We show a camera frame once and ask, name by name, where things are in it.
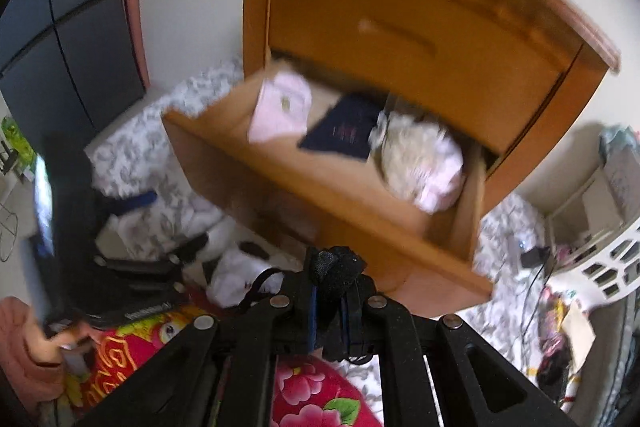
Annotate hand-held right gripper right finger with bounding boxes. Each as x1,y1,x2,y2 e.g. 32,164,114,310
344,277,576,427

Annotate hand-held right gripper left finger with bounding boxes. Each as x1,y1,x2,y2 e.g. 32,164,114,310
82,274,321,427

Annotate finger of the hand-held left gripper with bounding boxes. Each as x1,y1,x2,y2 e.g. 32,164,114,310
97,231,212,279
100,189,160,215

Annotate black underwear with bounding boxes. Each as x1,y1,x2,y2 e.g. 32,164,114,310
236,246,373,364

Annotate white printed underwear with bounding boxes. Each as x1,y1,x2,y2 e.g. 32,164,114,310
205,239,283,308

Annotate cream sheer underwear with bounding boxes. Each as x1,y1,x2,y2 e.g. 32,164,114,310
377,112,448,200

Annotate navy underwear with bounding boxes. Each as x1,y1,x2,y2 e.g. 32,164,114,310
297,93,386,162

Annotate closed wooden drawer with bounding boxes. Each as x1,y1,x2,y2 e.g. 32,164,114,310
267,0,586,158

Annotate person's left hand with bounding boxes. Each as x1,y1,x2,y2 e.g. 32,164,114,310
0,296,98,409

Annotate red floral blanket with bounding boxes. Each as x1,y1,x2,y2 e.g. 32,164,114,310
65,304,386,427

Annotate grey floral bed sheet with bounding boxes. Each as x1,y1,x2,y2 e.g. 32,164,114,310
82,57,561,427

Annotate green printed box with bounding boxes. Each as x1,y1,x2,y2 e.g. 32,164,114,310
0,114,38,182

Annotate dark blue wardrobe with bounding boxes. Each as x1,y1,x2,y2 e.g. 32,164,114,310
0,0,148,148

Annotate pink board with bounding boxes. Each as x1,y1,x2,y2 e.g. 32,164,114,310
124,0,152,92

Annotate colourful tape rolls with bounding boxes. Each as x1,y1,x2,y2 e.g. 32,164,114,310
540,287,568,343

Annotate black lace cloth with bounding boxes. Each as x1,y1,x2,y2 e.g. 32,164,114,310
537,342,576,388

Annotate white lattice rack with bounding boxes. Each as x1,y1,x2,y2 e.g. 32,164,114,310
547,214,640,313

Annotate small white shelf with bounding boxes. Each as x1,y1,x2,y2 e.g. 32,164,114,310
542,164,626,253

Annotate grey notebook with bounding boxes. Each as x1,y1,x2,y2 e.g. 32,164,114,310
602,152,640,228

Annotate green plastic bag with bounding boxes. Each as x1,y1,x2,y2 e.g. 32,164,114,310
597,124,640,162

